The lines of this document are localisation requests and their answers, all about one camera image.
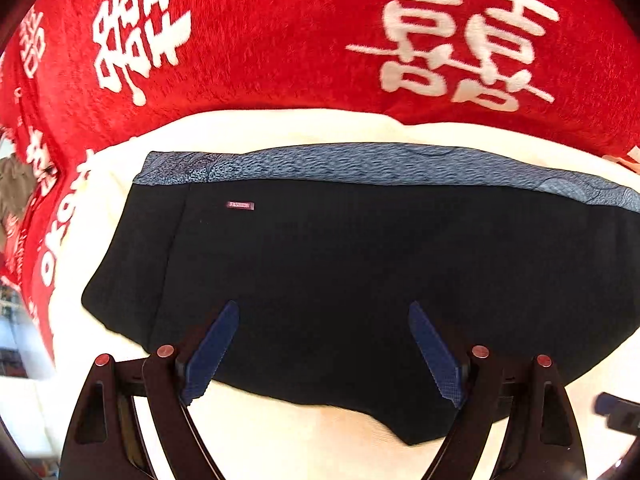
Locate red printed blanket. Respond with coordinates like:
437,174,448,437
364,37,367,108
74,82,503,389
0,0,640,361

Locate cream towel blanket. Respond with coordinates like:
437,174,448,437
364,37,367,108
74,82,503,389
45,108,640,480

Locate black pants with blue waistband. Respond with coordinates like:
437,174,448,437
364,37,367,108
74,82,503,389
81,143,640,447

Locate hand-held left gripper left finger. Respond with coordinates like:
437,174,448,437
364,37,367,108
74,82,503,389
59,301,241,480

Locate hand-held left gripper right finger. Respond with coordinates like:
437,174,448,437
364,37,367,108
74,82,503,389
407,301,588,480

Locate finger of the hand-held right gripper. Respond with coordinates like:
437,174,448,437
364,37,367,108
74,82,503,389
594,392,640,436

